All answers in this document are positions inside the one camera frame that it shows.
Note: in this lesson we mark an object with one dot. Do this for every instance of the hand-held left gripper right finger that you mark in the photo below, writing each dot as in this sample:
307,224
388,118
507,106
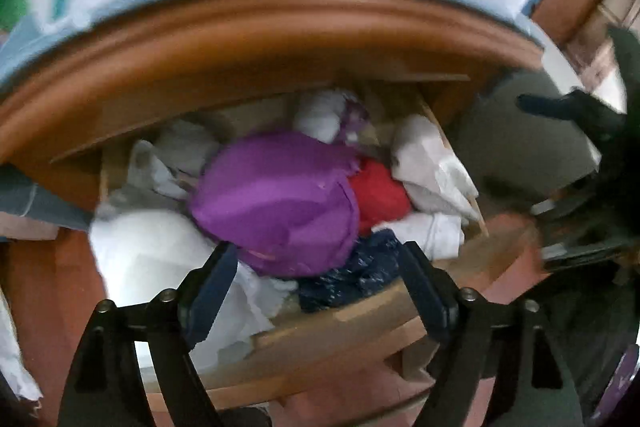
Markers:
425,294

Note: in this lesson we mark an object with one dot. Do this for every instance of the white purple-print underwear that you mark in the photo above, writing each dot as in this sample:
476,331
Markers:
320,117

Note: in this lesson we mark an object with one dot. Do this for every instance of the purple underwear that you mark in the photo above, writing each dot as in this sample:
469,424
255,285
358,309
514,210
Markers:
270,202

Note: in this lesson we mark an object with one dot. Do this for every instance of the wooden nightstand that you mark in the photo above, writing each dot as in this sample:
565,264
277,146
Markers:
280,32

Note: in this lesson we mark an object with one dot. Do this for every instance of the navy dotted underwear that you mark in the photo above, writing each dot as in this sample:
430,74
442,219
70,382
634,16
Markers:
350,277

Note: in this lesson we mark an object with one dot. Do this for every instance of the person's dark green trousers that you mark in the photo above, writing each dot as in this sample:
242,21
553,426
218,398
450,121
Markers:
590,322

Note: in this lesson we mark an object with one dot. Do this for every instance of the large white underwear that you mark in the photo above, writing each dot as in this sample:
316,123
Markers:
150,247

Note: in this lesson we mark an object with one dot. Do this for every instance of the green foam mat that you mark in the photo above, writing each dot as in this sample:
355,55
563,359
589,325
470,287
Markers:
12,2

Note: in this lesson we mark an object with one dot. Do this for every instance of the blue checked cloth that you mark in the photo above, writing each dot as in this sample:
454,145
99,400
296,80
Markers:
30,57

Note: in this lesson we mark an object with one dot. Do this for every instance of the wooden drawer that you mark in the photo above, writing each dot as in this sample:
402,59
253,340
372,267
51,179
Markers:
350,322

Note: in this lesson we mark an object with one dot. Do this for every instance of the wooden door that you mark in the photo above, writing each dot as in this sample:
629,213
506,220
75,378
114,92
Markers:
575,7

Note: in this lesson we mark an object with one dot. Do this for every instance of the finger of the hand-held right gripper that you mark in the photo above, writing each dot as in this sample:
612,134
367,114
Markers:
555,107

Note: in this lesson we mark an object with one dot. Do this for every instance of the white floral sheet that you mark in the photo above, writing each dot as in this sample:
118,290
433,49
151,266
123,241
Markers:
15,357

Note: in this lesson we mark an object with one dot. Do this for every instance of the grey cabinet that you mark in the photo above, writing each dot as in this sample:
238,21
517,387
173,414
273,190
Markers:
520,157

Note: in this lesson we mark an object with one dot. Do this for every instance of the red underwear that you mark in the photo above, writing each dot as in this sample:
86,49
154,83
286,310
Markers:
377,197

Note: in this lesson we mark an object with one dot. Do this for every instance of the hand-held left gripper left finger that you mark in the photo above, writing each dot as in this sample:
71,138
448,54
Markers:
215,289

